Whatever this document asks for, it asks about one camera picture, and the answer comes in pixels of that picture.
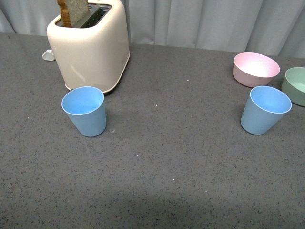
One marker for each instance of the cream white toaster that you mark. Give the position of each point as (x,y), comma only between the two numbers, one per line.
(97,52)

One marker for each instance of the grey curtain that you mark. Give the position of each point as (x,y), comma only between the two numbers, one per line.
(272,27)

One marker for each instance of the green bowl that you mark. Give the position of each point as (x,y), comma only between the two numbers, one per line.
(294,85)

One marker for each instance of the white power plug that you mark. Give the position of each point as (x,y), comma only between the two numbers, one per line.
(48,55)

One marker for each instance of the pink bowl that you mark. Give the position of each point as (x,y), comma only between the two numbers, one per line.
(253,69)

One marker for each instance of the slice of brown bread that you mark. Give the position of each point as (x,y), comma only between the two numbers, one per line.
(72,11)

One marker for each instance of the blue cup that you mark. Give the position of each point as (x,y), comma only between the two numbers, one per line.
(265,106)
(86,109)

